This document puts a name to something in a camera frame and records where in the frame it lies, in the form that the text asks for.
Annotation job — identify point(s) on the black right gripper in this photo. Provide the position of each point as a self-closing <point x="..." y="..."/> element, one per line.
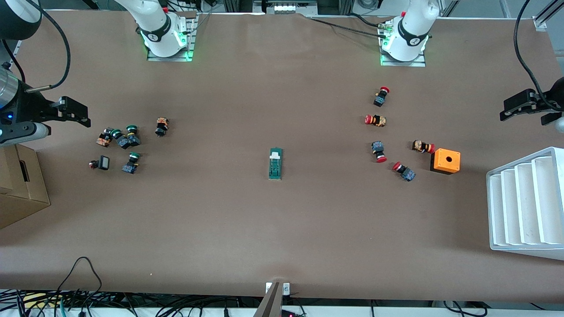
<point x="30" y="108"/>

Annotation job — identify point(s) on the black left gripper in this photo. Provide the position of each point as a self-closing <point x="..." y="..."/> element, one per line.
<point x="556" y="97"/>

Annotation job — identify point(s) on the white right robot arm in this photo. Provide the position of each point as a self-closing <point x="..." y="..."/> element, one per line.
<point x="154" y="22"/>

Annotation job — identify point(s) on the white slotted rack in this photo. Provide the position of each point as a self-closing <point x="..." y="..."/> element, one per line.
<point x="528" y="207"/>

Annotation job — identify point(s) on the brown cardboard box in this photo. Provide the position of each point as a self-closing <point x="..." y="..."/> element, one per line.
<point x="22" y="193"/>

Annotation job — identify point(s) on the orange box with hole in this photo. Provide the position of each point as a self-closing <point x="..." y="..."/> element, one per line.
<point x="446" y="162"/>

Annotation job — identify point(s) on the red button orange black base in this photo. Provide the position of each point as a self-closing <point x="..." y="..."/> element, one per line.
<point x="376" y="120"/>
<point x="422" y="146"/>

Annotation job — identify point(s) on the red button blue base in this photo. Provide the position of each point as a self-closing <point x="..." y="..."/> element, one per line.
<point x="405" y="171"/>
<point x="378" y="149"/>

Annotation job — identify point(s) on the red mushroom button black base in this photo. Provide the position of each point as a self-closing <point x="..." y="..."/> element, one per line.
<point x="380" y="97"/>

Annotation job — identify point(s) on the yellow flat item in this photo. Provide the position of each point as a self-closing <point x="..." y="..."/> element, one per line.
<point x="39" y="300"/>

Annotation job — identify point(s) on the white power strip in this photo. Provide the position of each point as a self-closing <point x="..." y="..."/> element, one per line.
<point x="284" y="8"/>

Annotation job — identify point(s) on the black device red light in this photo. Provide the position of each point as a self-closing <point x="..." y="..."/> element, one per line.
<point x="291" y="314"/>

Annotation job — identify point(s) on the black orange button switch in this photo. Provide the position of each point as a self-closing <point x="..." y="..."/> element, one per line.
<point x="161" y="127"/>
<point x="104" y="138"/>

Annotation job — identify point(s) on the green push button switch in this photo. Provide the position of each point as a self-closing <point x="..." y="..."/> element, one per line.
<point x="120" y="138"/>
<point x="131" y="164"/>
<point x="133" y="136"/>

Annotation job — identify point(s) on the black square switch red tip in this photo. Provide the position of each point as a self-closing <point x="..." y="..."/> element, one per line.
<point x="104" y="163"/>

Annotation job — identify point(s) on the aluminium frame rail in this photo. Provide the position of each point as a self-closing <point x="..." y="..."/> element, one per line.
<point x="16" y="48"/>
<point x="546" y="15"/>

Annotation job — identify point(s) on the aluminium arm base plate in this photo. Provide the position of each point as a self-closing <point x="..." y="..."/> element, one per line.
<point x="403" y="64"/>
<point x="169" y="58"/>

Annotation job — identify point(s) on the grey camera stand pole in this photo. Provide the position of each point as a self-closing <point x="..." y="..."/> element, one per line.
<point x="269" y="304"/>

